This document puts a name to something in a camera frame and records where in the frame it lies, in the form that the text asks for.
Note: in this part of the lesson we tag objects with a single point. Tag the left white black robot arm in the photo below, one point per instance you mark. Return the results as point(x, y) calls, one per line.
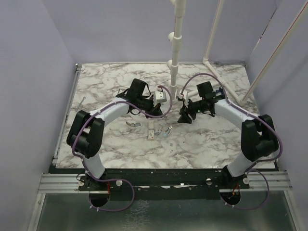
point(86, 133)

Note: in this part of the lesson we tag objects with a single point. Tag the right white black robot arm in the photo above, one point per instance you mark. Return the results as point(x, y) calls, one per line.
point(257, 137)

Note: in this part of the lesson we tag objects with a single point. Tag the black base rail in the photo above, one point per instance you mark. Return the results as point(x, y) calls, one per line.
point(120, 183)

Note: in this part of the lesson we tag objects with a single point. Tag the small silver wrench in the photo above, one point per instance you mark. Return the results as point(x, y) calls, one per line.
point(81, 102)

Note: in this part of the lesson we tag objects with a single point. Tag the blue handled pliers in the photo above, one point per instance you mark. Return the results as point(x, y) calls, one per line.
point(220, 91)

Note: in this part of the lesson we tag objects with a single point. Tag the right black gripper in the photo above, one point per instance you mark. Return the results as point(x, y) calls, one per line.
point(185, 118)

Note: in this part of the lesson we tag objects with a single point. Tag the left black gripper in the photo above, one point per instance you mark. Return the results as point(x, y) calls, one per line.
point(155, 110)

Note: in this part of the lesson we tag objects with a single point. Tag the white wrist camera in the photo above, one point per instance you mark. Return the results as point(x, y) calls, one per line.
point(181, 95)
point(159, 97)

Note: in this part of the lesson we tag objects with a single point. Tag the white PVC pipe frame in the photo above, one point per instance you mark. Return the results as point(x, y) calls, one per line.
point(252, 32)

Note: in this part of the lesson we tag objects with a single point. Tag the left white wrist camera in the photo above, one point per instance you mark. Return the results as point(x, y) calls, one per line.
point(159, 97)

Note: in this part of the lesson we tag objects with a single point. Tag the white staple box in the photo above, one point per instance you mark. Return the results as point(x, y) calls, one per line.
point(151, 130)

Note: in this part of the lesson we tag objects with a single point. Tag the white stapler base piece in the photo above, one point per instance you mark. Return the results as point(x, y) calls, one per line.
point(134, 125)

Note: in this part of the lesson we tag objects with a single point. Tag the aluminium extrusion rail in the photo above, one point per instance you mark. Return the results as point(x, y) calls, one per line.
point(68, 183)

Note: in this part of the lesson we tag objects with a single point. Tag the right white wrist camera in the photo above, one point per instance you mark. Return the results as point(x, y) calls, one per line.
point(181, 95)

